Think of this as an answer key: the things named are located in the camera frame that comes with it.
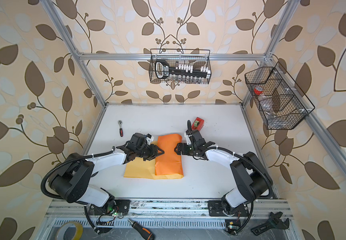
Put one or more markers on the orange black screwdriver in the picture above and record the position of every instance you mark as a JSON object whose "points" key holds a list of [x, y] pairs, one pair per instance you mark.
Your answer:
{"points": [[144, 232]]}

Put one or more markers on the black wire basket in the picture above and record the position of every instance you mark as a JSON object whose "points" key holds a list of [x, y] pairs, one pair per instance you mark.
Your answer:
{"points": [[292, 105], [197, 57]]}

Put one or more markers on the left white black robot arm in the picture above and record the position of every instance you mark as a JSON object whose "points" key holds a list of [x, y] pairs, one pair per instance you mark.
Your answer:
{"points": [[70, 180]]}

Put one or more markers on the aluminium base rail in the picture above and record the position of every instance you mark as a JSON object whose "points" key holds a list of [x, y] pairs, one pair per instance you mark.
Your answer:
{"points": [[191, 208]]}

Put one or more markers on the red cap plastic bottle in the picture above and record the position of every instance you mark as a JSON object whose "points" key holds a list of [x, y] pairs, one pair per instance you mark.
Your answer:
{"points": [[265, 103]]}

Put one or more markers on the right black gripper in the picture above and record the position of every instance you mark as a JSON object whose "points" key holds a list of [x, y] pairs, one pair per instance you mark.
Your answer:
{"points": [[184, 151]]}

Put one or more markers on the red tape dispenser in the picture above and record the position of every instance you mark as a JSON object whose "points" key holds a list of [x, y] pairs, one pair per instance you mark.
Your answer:
{"points": [[198, 124]]}

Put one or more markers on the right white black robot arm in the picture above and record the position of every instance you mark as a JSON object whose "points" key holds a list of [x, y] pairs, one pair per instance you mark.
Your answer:
{"points": [[252, 179]]}

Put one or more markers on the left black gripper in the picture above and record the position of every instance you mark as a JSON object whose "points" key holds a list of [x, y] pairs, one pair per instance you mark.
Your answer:
{"points": [[154, 152]]}

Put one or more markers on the red handled ratchet wrench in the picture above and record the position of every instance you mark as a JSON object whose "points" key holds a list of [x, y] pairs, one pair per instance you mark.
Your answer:
{"points": [[120, 128]]}

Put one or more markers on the black socket set holder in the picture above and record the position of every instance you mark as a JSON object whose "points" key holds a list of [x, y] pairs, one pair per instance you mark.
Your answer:
{"points": [[163, 70]]}

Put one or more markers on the back black wire basket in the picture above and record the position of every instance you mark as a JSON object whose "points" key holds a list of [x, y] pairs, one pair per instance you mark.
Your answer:
{"points": [[197, 57]]}

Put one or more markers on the right black wire basket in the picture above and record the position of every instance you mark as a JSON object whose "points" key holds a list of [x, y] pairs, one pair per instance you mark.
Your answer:
{"points": [[292, 105]]}

